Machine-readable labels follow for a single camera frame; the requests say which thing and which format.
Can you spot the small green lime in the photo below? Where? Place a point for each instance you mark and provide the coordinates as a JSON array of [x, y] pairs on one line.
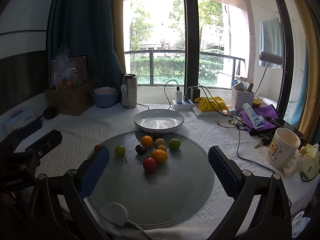
[[120, 151]]

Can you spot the white desk lamp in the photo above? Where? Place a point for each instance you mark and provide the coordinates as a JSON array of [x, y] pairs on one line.
[[263, 63]]

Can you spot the round grey glass mat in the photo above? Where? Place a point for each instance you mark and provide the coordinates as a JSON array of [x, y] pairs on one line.
[[174, 192]]

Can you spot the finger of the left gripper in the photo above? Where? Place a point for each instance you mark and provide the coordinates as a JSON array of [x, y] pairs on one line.
[[45, 144]]

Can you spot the large green lime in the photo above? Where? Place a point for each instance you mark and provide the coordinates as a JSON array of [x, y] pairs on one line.
[[174, 144]]

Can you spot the small red cherry tomato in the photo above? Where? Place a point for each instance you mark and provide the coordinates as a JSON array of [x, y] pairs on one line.
[[96, 148]]

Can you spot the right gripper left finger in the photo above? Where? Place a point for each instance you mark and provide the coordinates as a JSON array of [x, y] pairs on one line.
[[93, 169]]

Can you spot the black charger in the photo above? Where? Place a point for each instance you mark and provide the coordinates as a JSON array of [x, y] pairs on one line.
[[194, 94]]

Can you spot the tablet screen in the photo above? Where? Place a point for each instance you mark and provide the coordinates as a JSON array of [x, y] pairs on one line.
[[78, 65]]

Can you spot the round orange kumquat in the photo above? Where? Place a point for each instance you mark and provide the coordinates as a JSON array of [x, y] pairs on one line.
[[146, 141]]

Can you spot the white charger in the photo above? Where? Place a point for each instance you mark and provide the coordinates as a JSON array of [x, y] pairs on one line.
[[178, 95]]

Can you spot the white bear mug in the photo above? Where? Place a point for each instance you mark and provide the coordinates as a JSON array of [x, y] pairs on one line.
[[283, 151]]

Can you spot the hanging light blue towel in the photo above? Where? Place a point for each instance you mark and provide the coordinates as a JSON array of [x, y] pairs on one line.
[[271, 37]]

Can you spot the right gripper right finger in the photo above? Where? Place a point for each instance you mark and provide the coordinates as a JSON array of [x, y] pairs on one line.
[[228, 173]]

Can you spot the white tissue pack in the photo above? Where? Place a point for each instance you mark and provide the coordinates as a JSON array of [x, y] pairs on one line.
[[229, 111]]

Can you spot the dark cherry with stem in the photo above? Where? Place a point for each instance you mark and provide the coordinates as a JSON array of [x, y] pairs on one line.
[[139, 149]]

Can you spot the stainless steel tumbler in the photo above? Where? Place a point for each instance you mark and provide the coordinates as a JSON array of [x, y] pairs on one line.
[[129, 91]]

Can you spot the black computer mouse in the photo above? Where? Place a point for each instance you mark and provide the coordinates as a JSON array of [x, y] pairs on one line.
[[50, 113]]

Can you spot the yellow duck bag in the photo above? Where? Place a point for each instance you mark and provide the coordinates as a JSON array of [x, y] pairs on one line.
[[211, 104]]

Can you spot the blue tissue box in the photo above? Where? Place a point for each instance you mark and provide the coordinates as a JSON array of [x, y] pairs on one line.
[[19, 119]]

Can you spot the white round puck device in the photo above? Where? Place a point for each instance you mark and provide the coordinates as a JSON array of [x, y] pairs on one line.
[[114, 213]]

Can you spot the oval orange kumquat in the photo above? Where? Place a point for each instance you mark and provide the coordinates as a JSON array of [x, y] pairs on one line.
[[160, 156]]

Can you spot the white perforated basket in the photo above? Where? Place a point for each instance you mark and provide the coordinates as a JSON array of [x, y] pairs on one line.
[[239, 98]]

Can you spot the cardboard box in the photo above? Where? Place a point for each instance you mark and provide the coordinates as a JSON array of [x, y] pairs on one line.
[[73, 101]]

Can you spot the blue bowl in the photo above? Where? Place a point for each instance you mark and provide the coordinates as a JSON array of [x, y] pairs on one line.
[[104, 101]]

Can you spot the keys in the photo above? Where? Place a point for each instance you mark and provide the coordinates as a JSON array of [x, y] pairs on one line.
[[265, 140]]

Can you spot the white ceramic plate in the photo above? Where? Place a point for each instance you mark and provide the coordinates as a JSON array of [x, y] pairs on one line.
[[158, 121]]

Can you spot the white pink inner bowl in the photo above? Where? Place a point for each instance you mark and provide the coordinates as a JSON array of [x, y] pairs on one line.
[[104, 90]]

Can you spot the white power strip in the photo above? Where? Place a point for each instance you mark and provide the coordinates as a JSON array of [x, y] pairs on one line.
[[183, 105]]

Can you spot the plastic bag of fruit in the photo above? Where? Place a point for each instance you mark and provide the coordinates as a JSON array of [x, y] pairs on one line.
[[64, 77]]

